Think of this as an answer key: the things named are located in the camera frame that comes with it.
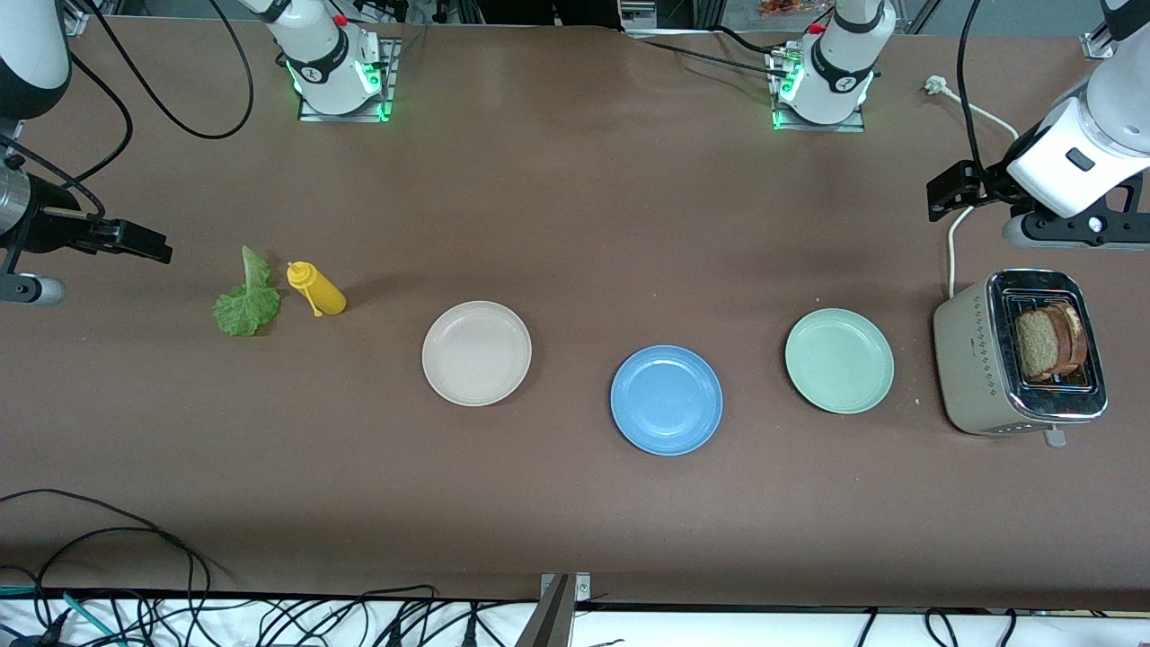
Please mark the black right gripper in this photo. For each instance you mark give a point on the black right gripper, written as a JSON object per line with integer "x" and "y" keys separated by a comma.
{"x": 56, "y": 226}

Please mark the beige round plate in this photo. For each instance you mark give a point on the beige round plate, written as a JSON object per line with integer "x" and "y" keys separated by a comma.
{"x": 476, "y": 353}

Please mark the green lettuce leaf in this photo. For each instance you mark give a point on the green lettuce leaf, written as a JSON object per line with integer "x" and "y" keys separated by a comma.
{"x": 247, "y": 310}

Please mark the blue round plate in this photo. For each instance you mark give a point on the blue round plate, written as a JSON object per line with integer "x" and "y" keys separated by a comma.
{"x": 666, "y": 400}

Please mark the light green round plate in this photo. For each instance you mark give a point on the light green round plate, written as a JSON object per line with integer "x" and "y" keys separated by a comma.
{"x": 839, "y": 361}

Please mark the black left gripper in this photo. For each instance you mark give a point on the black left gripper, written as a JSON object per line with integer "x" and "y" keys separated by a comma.
{"x": 986, "y": 184}

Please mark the silver metal bracket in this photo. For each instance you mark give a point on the silver metal bracket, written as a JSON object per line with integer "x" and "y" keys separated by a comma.
{"x": 582, "y": 589}

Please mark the brown bread slice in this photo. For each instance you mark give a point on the brown bread slice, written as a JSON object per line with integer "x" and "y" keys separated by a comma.
{"x": 1081, "y": 337}
{"x": 1033, "y": 346}

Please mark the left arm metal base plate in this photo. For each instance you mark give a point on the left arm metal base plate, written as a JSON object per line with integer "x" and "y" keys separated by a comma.
{"x": 849, "y": 126}

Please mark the yellow mustard squeeze bottle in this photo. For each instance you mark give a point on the yellow mustard squeeze bottle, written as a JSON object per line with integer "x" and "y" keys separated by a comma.
{"x": 323, "y": 295}

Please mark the aluminium frame profile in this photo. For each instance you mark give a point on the aluminium frame profile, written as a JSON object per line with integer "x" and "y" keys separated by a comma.
{"x": 1098, "y": 45}
{"x": 85, "y": 24}

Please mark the orange snack packet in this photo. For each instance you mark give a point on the orange snack packet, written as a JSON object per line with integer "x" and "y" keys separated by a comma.
{"x": 782, "y": 7}

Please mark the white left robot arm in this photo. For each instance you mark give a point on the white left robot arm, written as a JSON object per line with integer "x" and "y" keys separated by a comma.
{"x": 827, "y": 103}

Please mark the beige chrome toaster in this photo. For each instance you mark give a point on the beige chrome toaster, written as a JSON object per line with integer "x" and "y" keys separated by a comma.
{"x": 970, "y": 359}

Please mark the grey power strip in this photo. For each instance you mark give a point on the grey power strip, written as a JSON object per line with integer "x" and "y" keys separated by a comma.
{"x": 638, "y": 13}

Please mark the grey metal pole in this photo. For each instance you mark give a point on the grey metal pole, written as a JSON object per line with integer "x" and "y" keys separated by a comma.
{"x": 548, "y": 624}

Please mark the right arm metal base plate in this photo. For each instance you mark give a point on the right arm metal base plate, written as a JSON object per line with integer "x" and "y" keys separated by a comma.
{"x": 393, "y": 63}

